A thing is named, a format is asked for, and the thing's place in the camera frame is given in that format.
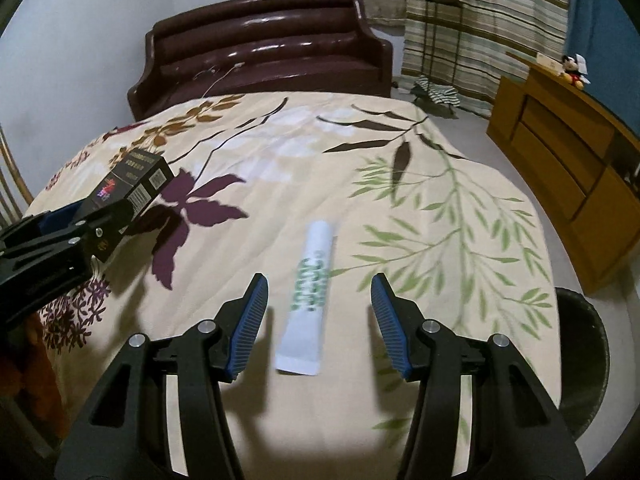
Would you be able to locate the striped cloth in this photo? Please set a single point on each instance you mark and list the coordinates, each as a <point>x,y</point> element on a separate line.
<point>437,94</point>

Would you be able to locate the bamboo chair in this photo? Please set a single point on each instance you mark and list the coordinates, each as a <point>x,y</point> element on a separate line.
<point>11,185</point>

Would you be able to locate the mouse plush toy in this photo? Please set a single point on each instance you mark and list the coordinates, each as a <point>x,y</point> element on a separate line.
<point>571,72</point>

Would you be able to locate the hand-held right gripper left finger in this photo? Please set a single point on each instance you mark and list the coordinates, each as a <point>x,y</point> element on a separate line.
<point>247,332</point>

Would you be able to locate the blue curtain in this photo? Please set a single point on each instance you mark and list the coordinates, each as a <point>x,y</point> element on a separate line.
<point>605,20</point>

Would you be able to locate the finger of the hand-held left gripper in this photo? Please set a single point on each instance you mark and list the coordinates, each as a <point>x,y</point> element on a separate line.
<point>57,217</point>
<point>87,242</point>

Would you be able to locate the wooden cabinet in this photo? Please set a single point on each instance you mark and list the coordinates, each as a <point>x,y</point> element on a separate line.
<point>560,170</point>

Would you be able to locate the brown leather sofa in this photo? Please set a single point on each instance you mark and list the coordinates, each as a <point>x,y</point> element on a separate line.
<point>270,45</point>

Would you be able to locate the black cardboard box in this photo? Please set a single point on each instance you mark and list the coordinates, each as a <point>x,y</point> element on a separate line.
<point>137,180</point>

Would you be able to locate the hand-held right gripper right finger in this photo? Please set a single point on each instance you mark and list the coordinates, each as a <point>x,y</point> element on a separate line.
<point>392,332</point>

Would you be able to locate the striped curtain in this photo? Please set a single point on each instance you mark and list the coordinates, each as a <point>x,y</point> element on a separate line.
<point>500,20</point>

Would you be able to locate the black metal plant stand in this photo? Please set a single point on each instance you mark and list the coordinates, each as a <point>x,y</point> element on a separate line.
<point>431,40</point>

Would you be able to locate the white tube with green print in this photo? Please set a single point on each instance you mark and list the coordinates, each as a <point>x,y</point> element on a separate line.
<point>311,280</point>

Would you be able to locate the small white box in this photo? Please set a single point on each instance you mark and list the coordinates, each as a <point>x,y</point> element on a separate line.
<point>549,62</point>

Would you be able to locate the dark round stool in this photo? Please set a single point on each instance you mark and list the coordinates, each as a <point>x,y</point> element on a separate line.
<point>582,360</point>

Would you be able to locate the floral printed blanket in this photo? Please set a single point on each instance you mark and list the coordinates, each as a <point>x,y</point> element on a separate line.
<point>325,170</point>

